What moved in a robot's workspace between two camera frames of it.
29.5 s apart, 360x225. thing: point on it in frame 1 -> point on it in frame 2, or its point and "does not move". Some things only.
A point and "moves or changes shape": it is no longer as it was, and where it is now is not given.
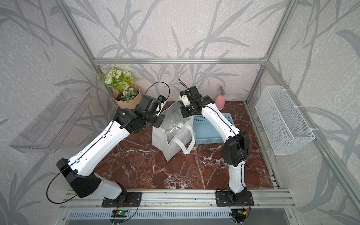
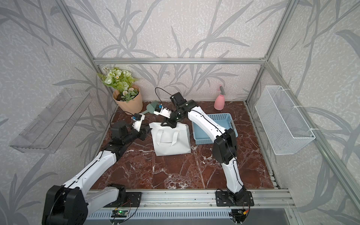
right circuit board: [238, 215] does not move
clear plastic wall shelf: [46, 133] does not move
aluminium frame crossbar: [179, 61] does not move
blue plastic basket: [204, 134] does not move
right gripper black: [183, 113] -> [168, 123]
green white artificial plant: [121, 80] does not move
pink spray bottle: [220, 101] does not move
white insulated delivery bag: [176, 130] moves or changes shape
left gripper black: [161, 118] -> [142, 134]
